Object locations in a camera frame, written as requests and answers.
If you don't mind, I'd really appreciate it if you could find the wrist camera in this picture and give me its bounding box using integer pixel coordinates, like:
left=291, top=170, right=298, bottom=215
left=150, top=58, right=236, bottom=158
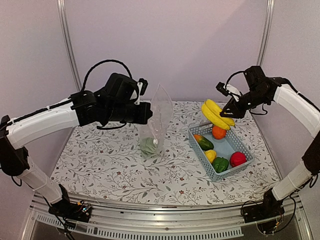
left=133, top=78, right=148, bottom=105
left=216, top=82, right=229, bottom=97

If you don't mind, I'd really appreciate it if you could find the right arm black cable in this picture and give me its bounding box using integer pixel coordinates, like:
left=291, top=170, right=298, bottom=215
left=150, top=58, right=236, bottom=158
left=224, top=70, right=270, bottom=115

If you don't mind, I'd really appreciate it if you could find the orange toy fruit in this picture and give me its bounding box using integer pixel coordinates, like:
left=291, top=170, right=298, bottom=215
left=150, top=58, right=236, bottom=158
left=212, top=125, right=227, bottom=140

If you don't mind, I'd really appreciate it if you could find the clear zip top bag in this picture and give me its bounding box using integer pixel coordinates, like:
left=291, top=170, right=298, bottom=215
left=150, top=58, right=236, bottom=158
left=139, top=84, right=173, bottom=163

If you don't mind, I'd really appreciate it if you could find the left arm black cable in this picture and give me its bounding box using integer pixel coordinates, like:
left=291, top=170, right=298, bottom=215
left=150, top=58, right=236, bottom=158
left=81, top=59, right=133, bottom=93

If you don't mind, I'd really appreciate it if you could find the green toy pepper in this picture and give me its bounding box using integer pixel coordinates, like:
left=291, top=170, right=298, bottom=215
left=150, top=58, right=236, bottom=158
left=212, top=157, right=229, bottom=173

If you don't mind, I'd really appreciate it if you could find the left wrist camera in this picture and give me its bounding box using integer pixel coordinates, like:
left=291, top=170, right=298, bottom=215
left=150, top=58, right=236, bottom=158
left=133, top=78, right=148, bottom=105

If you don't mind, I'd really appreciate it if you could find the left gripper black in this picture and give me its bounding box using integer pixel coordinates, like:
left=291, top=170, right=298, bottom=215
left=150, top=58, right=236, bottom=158
left=105, top=101, right=153, bottom=125

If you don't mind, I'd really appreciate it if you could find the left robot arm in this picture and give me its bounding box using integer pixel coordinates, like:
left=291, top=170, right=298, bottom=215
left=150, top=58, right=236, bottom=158
left=0, top=73, right=153, bottom=217

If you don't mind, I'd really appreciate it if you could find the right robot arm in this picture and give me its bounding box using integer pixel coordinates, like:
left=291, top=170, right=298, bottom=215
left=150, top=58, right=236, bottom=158
left=216, top=65, right=320, bottom=218

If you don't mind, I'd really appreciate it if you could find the aluminium frame post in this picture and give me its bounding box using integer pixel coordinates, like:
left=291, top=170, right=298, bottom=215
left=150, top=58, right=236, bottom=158
left=56, top=0, right=82, bottom=92
left=256, top=0, right=275, bottom=66

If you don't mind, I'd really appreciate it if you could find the green orange toy mango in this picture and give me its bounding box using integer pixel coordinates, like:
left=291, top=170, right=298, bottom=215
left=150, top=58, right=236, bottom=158
left=193, top=134, right=214, bottom=151

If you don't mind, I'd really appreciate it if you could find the light blue plastic basket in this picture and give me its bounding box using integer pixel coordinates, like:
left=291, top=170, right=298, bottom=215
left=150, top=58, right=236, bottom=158
left=188, top=122, right=255, bottom=182

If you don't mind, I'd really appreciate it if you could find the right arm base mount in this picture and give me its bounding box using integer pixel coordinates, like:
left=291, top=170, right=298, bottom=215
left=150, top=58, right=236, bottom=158
left=240, top=196, right=285, bottom=235

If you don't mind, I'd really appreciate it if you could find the red toy apple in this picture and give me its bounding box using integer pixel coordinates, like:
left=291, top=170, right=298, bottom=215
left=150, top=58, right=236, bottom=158
left=229, top=151, right=247, bottom=168

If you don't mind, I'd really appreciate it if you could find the right aluminium frame post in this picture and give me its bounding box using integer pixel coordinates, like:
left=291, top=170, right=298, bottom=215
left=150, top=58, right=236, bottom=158
left=256, top=0, right=275, bottom=66

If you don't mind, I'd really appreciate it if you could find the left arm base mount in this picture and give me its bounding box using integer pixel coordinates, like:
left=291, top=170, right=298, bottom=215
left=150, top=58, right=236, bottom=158
left=48, top=184, right=92, bottom=223

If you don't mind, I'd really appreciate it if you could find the left aluminium frame post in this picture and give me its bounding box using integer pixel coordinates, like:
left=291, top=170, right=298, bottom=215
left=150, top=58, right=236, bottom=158
left=56, top=0, right=82, bottom=92

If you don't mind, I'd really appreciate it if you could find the floral tablecloth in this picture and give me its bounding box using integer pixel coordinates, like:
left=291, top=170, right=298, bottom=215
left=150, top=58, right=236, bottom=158
left=51, top=101, right=280, bottom=205

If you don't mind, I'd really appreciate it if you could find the green toy watermelon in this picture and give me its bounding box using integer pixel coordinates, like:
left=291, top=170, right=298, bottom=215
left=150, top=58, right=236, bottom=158
left=140, top=137, right=160, bottom=159

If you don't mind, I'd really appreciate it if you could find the yellow toy pear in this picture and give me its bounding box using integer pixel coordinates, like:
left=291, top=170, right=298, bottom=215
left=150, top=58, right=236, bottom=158
left=204, top=149, right=217, bottom=164

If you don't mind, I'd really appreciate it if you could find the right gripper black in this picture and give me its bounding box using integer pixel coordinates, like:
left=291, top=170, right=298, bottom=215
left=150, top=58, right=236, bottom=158
left=221, top=88, right=270, bottom=119

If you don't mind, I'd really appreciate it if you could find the yellow toy banana bunch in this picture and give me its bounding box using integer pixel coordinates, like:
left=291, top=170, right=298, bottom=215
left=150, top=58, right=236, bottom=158
left=201, top=99, right=236, bottom=130

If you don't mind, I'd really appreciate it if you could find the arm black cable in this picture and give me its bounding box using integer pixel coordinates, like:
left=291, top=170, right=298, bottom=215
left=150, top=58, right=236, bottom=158
left=81, top=59, right=133, bottom=93
left=224, top=70, right=270, bottom=115

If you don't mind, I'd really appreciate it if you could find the front aluminium rail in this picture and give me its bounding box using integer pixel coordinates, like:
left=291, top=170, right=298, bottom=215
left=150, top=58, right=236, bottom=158
left=22, top=192, right=313, bottom=240

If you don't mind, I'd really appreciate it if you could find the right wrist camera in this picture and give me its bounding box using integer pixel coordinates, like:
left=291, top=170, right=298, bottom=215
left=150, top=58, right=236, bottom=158
left=216, top=82, right=229, bottom=97

